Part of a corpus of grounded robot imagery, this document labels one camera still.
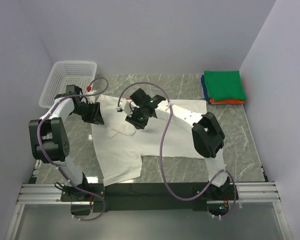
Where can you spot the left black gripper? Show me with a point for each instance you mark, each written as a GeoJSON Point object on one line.
{"type": "Point", "coordinates": [95, 117]}

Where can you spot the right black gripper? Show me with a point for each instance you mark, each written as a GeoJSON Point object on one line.
{"type": "Point", "coordinates": [132, 119]}

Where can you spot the white t shirt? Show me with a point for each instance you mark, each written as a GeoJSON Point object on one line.
{"type": "Point", "coordinates": [119, 146]}

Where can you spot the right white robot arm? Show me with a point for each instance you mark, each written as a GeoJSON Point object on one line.
{"type": "Point", "coordinates": [207, 134]}

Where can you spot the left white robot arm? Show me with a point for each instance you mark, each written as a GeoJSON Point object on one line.
{"type": "Point", "coordinates": [49, 140]}

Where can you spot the white plastic basket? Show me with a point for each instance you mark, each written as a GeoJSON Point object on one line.
{"type": "Point", "coordinates": [63, 73]}

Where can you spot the orange folded t shirt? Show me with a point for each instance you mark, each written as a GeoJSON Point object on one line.
{"type": "Point", "coordinates": [226, 102]}

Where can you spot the blue folded t shirt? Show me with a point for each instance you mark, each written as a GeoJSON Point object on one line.
{"type": "Point", "coordinates": [203, 84]}

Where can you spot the black base beam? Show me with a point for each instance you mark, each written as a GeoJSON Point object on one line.
{"type": "Point", "coordinates": [143, 196]}

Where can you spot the green folded t shirt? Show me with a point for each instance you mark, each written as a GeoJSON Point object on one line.
{"type": "Point", "coordinates": [224, 85]}

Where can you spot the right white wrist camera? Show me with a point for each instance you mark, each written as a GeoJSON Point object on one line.
{"type": "Point", "coordinates": [125, 105]}

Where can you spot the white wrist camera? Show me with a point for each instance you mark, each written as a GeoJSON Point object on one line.
{"type": "Point", "coordinates": [125, 105]}
{"type": "Point", "coordinates": [92, 97]}

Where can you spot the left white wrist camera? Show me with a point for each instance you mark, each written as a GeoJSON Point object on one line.
{"type": "Point", "coordinates": [92, 97]}

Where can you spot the aluminium frame rail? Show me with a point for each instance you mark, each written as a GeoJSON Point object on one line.
{"type": "Point", "coordinates": [31, 194]}

